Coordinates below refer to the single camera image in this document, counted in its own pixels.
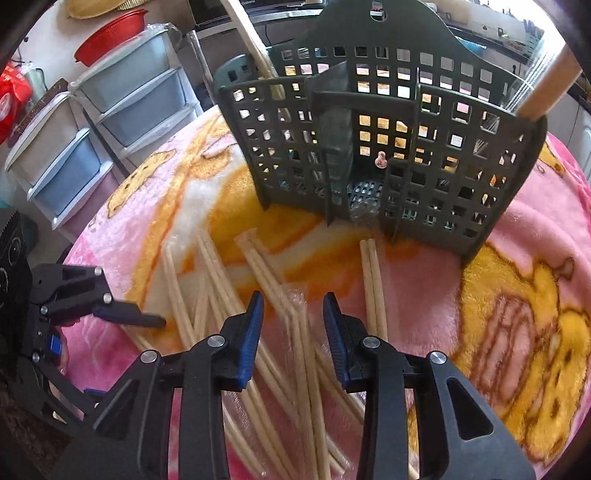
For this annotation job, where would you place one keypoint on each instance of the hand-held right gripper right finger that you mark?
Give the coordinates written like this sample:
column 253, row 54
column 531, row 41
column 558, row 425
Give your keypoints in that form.
column 334, row 344

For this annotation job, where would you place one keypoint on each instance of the black microwave oven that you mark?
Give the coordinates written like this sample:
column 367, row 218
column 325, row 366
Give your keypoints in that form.
column 217, row 11

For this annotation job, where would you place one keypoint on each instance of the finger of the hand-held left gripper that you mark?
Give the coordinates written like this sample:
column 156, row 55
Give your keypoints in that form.
column 60, row 397
column 124, row 314

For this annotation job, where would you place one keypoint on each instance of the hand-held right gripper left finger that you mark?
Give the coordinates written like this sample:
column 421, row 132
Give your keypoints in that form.
column 251, row 339

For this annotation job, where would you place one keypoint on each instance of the grey-green plastic utensil holder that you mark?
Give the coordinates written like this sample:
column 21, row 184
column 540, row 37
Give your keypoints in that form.
column 295, row 138

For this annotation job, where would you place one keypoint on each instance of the wicker basket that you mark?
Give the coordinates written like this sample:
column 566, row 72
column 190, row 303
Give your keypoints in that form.
column 46, row 99

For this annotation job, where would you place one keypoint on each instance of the person's left hand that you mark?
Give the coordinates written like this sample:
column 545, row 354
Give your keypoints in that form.
column 64, row 355

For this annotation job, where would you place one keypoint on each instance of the red plastic bag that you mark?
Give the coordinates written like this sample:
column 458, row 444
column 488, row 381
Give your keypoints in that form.
column 14, row 92

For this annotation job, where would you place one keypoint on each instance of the white plastic drawer unit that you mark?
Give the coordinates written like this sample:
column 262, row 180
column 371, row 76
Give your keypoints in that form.
column 64, row 166

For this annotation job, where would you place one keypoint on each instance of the pile of wooden chopsticks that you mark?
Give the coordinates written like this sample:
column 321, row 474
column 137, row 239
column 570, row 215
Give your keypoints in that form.
column 272, row 360

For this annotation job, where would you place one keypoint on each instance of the pink printed blanket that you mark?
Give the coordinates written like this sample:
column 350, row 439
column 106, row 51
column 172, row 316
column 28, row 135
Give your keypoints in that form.
column 508, row 258

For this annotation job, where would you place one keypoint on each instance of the red plastic basin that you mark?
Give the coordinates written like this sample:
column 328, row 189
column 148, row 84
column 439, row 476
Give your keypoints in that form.
column 111, row 39

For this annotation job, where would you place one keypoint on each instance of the long wooden chopstick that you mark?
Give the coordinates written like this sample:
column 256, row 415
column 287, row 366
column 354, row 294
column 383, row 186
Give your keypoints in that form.
column 251, row 41

